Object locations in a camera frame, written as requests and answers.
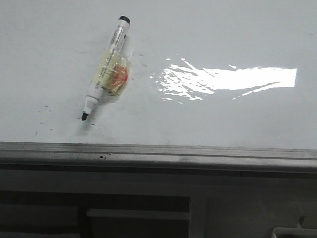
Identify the white taped whiteboard marker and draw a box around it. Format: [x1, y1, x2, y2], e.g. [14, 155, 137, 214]
[81, 16, 130, 121]

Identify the dark cabinet under whiteboard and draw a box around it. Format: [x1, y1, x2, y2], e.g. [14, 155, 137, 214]
[0, 190, 190, 238]

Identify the white tray lower corner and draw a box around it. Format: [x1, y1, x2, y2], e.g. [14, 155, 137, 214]
[271, 228, 317, 238]

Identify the grey aluminium whiteboard frame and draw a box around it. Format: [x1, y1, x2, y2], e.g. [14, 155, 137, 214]
[0, 142, 317, 178]

